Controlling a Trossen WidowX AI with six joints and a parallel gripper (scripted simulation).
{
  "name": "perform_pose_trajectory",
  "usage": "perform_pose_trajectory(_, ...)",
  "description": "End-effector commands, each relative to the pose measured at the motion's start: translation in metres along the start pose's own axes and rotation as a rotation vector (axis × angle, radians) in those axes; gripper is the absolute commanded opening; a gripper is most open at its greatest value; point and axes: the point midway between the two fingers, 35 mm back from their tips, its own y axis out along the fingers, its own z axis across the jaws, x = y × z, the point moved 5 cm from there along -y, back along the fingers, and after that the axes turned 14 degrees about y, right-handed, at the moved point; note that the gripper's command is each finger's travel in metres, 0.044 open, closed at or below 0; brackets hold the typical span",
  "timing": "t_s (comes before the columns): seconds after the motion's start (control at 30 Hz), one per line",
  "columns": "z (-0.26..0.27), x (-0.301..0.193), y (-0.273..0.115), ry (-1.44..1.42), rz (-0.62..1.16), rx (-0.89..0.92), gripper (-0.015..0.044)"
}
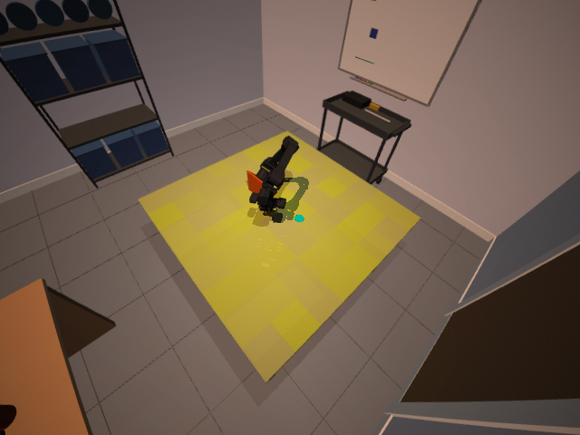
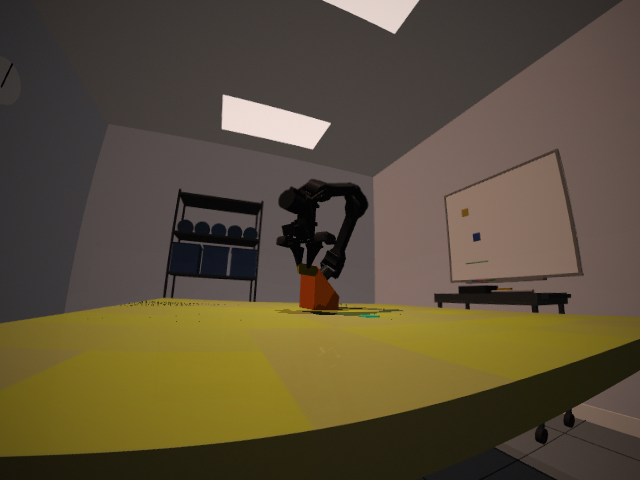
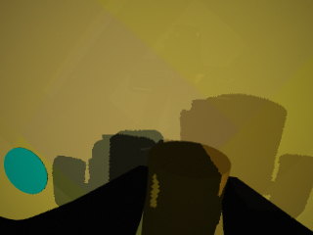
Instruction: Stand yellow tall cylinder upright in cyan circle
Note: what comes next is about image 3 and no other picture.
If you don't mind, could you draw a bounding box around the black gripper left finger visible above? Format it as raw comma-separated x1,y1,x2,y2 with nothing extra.
0,165,149,235

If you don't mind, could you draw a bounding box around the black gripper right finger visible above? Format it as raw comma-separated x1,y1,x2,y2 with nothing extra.
222,176,313,235

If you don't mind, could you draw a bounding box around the yellow cylinder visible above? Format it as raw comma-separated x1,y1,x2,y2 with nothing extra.
141,140,231,235

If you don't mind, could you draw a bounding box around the teal flat circle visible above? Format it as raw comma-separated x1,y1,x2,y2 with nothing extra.
4,148,47,195

